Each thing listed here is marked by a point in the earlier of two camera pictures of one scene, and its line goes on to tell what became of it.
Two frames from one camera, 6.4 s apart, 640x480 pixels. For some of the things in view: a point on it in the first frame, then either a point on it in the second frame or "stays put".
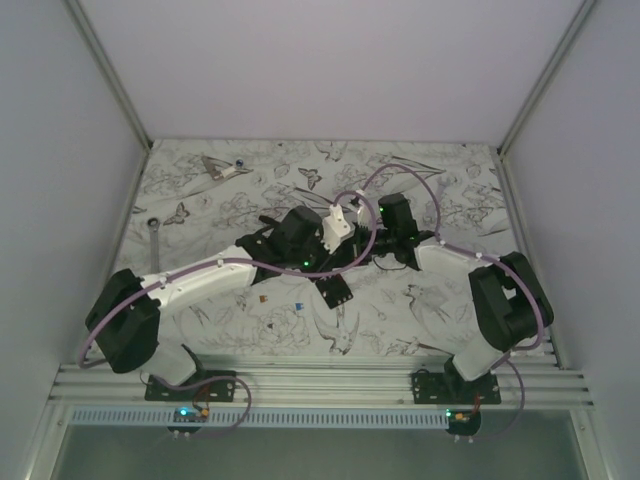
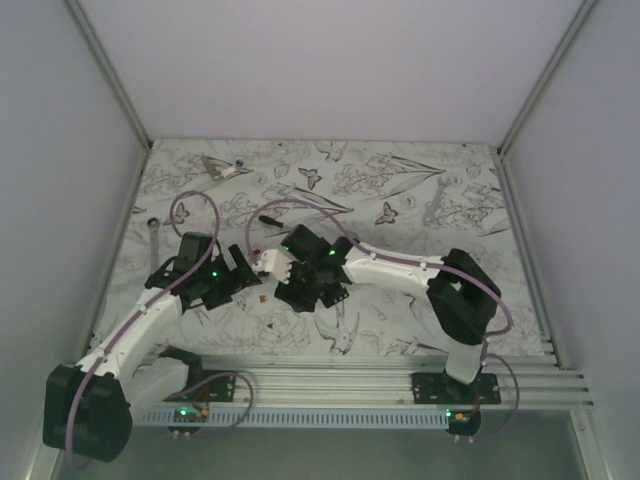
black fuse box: [334, 290] stays put
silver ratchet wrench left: [153, 225] stays put
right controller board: [463, 422] stays put
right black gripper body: [383, 240] → [303, 284]
